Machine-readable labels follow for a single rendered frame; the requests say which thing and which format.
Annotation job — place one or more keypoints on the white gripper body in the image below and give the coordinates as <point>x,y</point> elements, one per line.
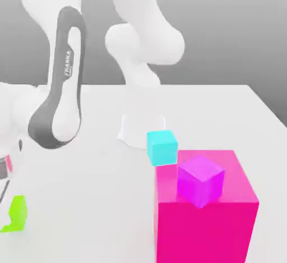
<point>6,198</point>

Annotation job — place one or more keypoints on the small purple cube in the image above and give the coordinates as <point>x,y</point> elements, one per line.
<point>200,182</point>

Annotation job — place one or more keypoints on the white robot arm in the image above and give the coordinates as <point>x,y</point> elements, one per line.
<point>67,65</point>

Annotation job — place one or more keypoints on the small cyan cube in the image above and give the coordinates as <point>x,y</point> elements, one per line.
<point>161,148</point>

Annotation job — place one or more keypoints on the small green cube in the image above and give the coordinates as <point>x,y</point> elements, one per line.
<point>18,213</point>

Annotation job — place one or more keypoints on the large pink box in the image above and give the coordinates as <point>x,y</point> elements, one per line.
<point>201,233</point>

